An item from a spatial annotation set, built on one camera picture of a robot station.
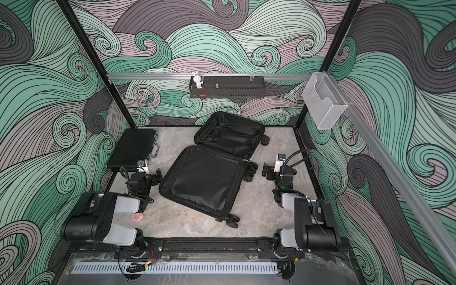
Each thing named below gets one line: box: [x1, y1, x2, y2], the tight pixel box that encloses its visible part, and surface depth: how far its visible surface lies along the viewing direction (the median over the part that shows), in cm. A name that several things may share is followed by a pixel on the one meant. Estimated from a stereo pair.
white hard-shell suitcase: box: [159, 112, 270, 229], surface depth 92 cm
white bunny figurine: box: [191, 70, 204, 89], surface depth 91 cm
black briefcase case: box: [106, 129, 160, 172], surface depth 106 cm
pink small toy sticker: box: [131, 213, 144, 223], surface depth 81 cm
